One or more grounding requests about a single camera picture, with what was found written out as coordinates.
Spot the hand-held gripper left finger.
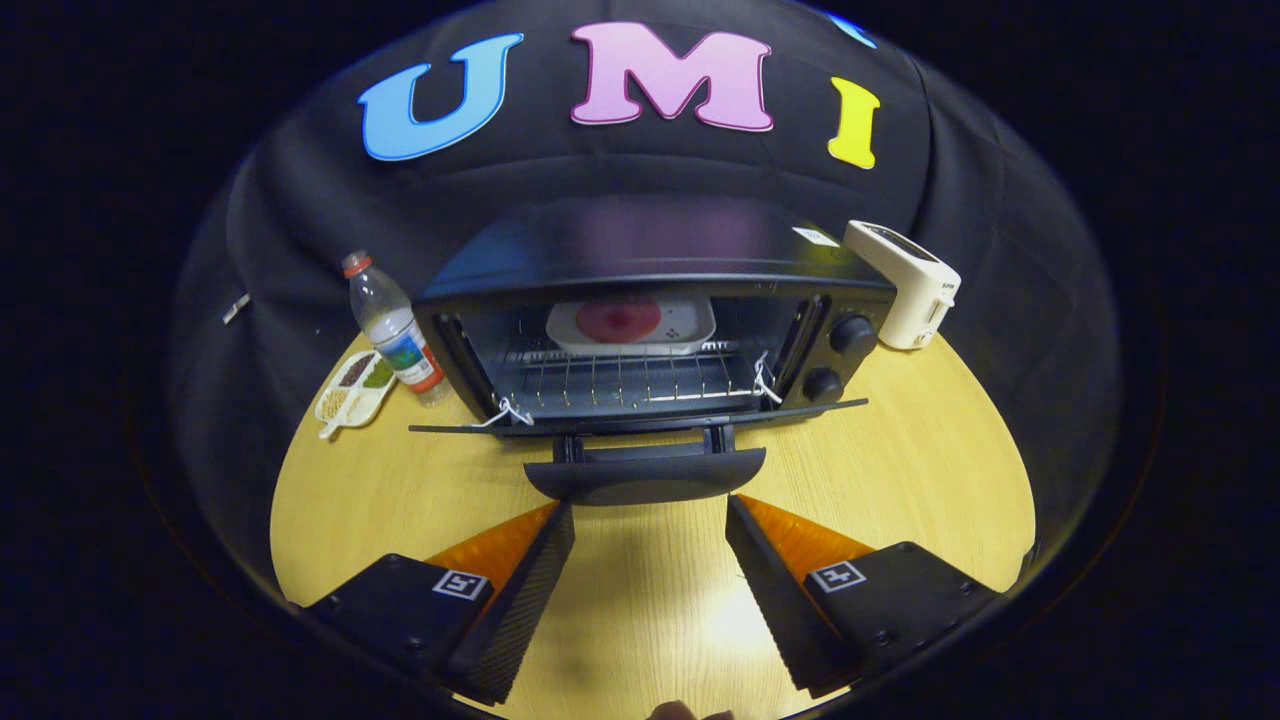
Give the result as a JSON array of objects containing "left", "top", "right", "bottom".
[{"left": 300, "top": 500, "right": 578, "bottom": 706}]

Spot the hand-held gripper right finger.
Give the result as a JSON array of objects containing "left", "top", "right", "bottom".
[{"left": 725, "top": 493, "right": 1004, "bottom": 699}]

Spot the white cherry print plate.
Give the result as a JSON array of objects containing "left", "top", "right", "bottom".
[{"left": 546, "top": 294, "right": 718, "bottom": 357}]

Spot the pink potato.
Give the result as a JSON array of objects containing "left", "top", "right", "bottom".
[{"left": 576, "top": 300, "right": 663, "bottom": 342}]

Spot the black toaster oven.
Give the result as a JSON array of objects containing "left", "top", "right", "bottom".
[{"left": 408, "top": 195, "right": 898, "bottom": 507}]

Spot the white pop-up toaster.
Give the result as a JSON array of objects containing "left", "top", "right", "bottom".
[{"left": 844, "top": 220, "right": 962, "bottom": 351}]

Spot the white divided snack tray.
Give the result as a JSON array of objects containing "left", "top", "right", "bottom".
[{"left": 314, "top": 349, "right": 398, "bottom": 441}]

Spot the clear plastic water bottle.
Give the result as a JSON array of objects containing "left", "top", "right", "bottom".
[{"left": 341, "top": 250, "right": 452, "bottom": 407}]

